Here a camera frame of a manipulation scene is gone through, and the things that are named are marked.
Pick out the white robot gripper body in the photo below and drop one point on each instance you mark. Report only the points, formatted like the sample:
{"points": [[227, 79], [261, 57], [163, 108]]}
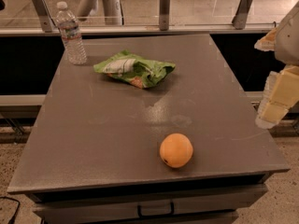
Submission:
{"points": [[289, 44]]}

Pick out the metal railing bracket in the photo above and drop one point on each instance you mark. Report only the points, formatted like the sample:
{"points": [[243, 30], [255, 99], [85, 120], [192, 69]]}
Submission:
{"points": [[43, 14], [240, 18], [164, 9]]}

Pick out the orange fruit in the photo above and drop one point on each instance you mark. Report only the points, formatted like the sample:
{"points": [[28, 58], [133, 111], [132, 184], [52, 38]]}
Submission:
{"points": [[176, 150]]}

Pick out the right metal railing bracket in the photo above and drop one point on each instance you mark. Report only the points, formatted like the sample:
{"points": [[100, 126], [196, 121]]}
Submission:
{"points": [[240, 18]]}

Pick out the green rice chip bag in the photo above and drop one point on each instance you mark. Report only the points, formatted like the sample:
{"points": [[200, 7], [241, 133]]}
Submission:
{"points": [[134, 69]]}

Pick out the grey cabinet drawer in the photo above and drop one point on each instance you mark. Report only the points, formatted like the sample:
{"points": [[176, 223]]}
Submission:
{"points": [[198, 206]]}

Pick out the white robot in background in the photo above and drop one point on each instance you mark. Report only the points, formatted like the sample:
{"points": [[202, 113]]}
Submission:
{"points": [[111, 10]]}

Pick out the left metal railing bracket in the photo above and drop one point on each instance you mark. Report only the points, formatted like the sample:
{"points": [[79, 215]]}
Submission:
{"points": [[43, 14]]}

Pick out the black drawer handle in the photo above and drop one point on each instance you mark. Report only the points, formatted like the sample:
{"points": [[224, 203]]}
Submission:
{"points": [[155, 210]]}

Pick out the clear plastic water bottle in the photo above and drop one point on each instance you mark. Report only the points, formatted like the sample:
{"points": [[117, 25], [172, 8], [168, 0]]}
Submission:
{"points": [[67, 24]]}

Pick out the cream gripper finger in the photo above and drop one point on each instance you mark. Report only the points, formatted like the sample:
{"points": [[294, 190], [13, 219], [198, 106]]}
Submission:
{"points": [[280, 94], [267, 42]]}

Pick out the middle metal railing bracket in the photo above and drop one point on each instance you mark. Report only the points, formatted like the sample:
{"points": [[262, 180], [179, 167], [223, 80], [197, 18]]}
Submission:
{"points": [[164, 9]]}

